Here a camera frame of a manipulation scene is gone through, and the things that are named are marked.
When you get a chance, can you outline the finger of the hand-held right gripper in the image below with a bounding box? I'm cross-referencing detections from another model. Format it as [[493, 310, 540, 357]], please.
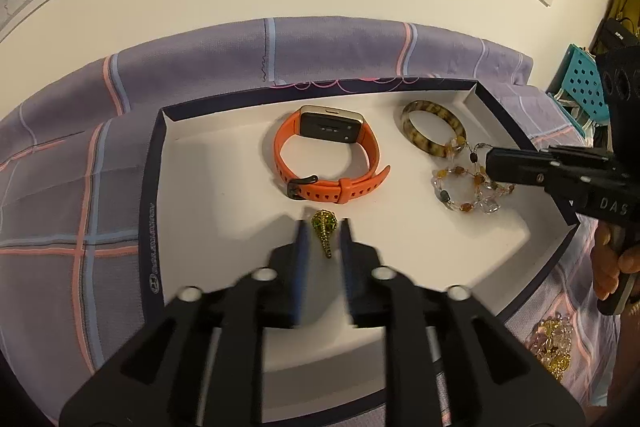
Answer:
[[486, 147, 553, 196]]

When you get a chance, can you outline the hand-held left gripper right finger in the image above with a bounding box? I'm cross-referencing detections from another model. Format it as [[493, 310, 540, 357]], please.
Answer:
[[340, 218, 586, 427]]

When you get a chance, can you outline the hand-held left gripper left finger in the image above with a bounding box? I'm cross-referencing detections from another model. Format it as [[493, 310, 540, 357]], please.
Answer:
[[60, 219, 311, 427]]

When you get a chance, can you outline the green gold brooch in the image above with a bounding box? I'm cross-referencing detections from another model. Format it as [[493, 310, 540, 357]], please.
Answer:
[[311, 210, 337, 260]]

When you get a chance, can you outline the clear amber beaded bracelet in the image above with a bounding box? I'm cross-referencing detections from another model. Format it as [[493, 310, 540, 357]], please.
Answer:
[[431, 138, 516, 215]]

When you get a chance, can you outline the navy cardboard box tray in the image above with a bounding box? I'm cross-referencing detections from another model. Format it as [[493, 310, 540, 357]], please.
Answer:
[[141, 77, 583, 427]]

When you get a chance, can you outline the yellow chip bead bracelet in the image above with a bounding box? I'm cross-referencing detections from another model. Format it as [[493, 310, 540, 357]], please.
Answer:
[[539, 314, 575, 380]]

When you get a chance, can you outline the person's right hand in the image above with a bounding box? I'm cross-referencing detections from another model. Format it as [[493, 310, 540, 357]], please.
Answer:
[[592, 223, 640, 304]]

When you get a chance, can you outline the orange smartwatch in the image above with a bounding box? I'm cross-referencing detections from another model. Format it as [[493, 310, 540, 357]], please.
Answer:
[[273, 105, 392, 204]]

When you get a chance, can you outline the tortoiseshell bangle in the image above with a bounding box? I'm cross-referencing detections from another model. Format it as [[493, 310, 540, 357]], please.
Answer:
[[401, 101, 467, 156]]

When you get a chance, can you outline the teal plastic basket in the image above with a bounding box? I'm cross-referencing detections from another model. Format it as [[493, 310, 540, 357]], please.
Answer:
[[547, 44, 611, 128]]

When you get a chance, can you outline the black bag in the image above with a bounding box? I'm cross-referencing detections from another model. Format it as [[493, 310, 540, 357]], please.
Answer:
[[595, 18, 640, 56]]

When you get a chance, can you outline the yellow bag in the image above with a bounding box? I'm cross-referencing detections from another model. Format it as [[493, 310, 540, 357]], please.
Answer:
[[607, 0, 640, 38]]

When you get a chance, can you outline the purple plaid bed sheet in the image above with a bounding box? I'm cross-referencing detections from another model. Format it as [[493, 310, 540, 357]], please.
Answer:
[[0, 16, 640, 427]]

